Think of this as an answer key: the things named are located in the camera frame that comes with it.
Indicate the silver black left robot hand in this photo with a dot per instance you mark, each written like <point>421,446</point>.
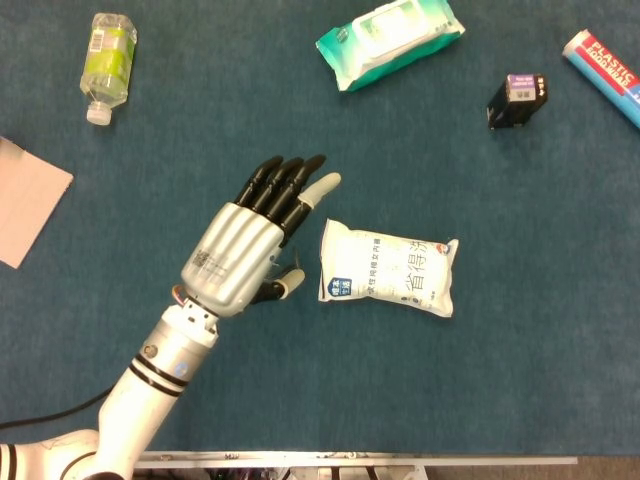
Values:
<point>230,255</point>

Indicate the white soft packet blue logo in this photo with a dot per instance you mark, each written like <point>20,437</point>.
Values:
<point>385,270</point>

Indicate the clear bottle with green label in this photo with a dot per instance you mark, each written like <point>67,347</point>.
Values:
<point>107,60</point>

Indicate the blue felt table cloth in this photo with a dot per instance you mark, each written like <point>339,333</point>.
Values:
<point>450,375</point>

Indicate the green wet wipes pack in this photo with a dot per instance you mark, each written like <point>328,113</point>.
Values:
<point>395,45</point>

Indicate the small black carton box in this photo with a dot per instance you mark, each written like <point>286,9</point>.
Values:
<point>515,105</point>

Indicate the blue plastic food wrap box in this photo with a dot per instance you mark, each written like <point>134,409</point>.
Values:
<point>605,70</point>

